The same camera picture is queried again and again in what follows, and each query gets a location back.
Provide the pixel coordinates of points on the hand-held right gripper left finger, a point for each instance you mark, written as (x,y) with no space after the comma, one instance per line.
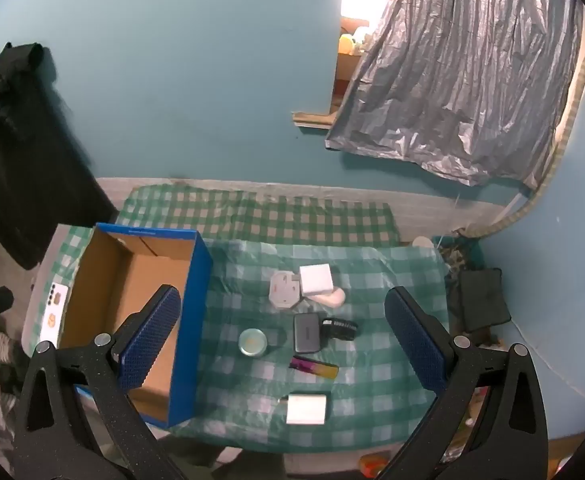
(152,340)

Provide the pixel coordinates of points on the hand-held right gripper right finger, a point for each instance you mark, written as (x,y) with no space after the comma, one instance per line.
(412,340)

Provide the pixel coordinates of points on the blue cardboard box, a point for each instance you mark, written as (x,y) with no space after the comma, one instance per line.
(122,285)

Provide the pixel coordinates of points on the black ribbed object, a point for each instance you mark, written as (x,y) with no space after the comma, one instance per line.
(342,331)

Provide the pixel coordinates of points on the white oval power bank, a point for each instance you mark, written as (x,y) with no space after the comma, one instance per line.
(333,299)

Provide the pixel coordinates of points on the round metal tin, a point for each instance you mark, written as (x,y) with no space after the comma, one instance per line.
(252,342)

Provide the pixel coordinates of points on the colourful lighter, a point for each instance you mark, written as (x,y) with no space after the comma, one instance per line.
(315,367)

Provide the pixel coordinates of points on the black charger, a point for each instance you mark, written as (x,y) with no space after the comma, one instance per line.
(307,335)

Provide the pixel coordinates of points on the white cube charger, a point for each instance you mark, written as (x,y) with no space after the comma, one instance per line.
(316,280)

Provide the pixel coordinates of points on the white plug charger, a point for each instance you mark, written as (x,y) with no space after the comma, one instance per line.
(307,409)

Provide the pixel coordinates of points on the white hexagonal travel adapter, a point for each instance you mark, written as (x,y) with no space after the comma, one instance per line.
(282,292)

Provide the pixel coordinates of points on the white phone with gold stickers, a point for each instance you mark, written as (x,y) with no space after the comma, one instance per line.
(52,320)

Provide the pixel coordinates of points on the black bag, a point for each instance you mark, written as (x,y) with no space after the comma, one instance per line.
(482,300)

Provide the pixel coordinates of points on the dark patterned cloth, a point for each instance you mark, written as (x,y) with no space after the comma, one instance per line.
(460,255)

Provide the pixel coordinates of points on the small white cap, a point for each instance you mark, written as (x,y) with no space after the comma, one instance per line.
(422,243)

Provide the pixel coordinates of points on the green checked plastic tablecloth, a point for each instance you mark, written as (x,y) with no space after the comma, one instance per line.
(252,270)

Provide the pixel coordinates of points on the orange object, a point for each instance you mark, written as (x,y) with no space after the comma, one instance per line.
(372,465)

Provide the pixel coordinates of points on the black hanging cloth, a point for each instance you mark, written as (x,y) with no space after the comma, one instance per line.
(22,160)

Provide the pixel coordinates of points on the small-check green cloth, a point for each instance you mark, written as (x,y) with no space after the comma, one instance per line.
(272,215)

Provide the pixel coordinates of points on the silver foil curtain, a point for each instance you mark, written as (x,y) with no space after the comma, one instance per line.
(447,85)

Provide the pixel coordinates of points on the yellow items on sill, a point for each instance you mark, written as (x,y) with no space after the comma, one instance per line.
(350,42)

